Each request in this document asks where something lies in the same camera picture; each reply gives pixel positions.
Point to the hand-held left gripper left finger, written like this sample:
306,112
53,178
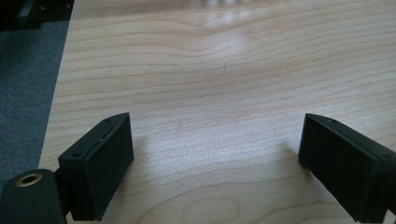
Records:
93,174

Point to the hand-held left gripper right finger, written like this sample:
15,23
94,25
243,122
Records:
345,168

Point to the black metal frame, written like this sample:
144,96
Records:
34,11

